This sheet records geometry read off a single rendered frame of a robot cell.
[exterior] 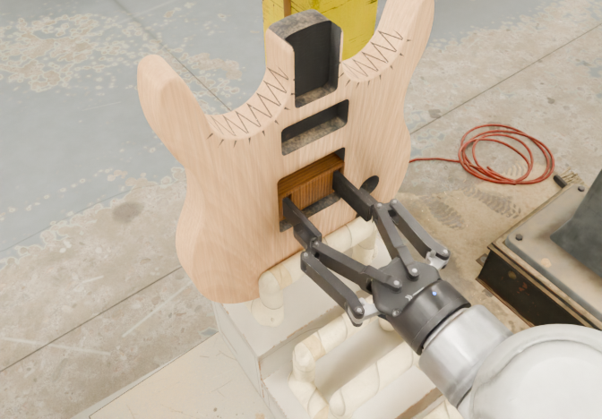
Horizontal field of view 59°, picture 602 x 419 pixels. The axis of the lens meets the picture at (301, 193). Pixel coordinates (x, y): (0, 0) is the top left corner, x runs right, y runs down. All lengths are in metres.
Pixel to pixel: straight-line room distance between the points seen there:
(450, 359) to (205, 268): 0.29
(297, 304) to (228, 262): 0.18
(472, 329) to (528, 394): 0.21
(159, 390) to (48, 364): 1.22
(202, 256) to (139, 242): 1.72
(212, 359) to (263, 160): 0.48
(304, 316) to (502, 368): 0.49
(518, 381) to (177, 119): 0.33
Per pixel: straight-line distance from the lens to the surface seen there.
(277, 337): 0.78
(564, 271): 2.01
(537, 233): 2.06
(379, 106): 0.65
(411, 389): 0.85
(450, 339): 0.52
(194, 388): 0.95
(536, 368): 0.32
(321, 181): 0.65
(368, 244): 0.79
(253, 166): 0.56
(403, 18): 0.62
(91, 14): 3.86
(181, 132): 0.49
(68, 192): 2.63
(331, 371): 0.85
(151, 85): 0.46
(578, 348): 0.33
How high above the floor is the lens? 1.80
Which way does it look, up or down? 49 degrees down
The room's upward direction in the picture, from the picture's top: straight up
